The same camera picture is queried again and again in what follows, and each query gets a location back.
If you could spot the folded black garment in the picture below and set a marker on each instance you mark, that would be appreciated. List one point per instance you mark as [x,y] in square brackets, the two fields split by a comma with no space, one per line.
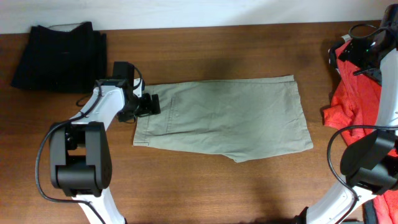
[62,61]

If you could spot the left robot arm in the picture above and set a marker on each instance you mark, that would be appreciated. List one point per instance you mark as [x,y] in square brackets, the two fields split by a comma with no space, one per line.
[80,159]

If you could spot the khaki shorts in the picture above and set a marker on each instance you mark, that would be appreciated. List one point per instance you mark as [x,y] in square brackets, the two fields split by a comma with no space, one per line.
[245,119]

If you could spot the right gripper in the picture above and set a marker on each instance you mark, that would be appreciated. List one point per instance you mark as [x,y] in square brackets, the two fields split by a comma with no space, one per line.
[353,52]

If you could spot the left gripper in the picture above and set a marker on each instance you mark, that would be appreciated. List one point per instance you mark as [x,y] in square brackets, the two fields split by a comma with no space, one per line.
[145,106]

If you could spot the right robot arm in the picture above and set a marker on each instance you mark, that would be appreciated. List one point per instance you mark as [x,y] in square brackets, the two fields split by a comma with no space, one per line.
[367,168]

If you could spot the dark garment under pile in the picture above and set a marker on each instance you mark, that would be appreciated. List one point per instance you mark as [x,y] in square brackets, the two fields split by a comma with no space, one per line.
[356,99]

